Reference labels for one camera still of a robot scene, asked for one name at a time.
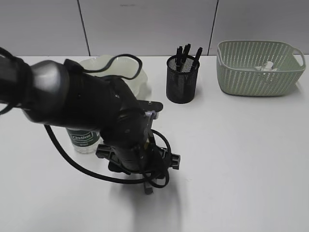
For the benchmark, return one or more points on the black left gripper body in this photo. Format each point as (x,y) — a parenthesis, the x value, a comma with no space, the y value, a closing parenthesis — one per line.
(152,162)

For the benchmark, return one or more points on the grey white eraser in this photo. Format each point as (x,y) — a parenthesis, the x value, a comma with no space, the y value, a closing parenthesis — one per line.
(148,188)

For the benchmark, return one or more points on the clear water bottle green label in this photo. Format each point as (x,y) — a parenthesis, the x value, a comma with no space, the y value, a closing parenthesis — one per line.
(84,142)

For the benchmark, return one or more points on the black marker pen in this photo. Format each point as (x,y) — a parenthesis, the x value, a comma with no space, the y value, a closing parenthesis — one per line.
(196,59)
(178,58)
(184,55)

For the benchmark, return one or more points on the white waste paper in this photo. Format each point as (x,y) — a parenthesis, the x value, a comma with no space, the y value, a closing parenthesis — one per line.
(266,67)

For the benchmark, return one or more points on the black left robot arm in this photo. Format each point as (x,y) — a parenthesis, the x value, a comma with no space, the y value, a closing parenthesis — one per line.
(68,95)

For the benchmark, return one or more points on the pale green wavy plate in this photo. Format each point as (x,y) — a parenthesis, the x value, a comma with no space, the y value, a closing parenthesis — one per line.
(122,66)

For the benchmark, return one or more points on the black mesh pen holder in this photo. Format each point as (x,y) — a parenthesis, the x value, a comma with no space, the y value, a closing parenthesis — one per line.
(181,86)

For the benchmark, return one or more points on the green plastic woven basket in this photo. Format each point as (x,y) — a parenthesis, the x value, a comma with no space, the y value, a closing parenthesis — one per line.
(236,60)

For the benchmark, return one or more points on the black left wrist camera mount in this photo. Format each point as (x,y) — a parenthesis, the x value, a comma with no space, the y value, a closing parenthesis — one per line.
(151,107)

